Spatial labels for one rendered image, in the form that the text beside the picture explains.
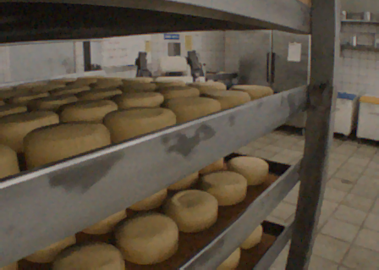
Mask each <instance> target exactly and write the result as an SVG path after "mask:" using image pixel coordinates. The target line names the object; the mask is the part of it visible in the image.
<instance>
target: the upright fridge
mask: <svg viewBox="0 0 379 270"><path fill-rule="evenodd" d="M291 41H292V42H295V43H297V42H300V43H301V48H300V52H301V54H300V59H299V61H288V49H289V43H290V42H291ZM310 48H311V35H297V34H292V33H288V32H282V31H278V30H239V41H238V54H239V61H238V82H237V86H238V85H258V86H266V87H270V88H272V90H273V91H280V92H283V91H288V90H292V89H293V88H296V87H298V86H300V87H301V86H303V85H308V84H309V83H310V55H311V50H310ZM307 112H308V110H307V111H305V112H304V113H301V114H300V115H298V116H297V117H295V118H293V119H291V120H289V121H288V122H286V123H284V124H285V125H289V126H294V127H297V128H301V129H302V133H303V134H302V136H305V135H304V133H305V130H306V120H307Z"/></svg>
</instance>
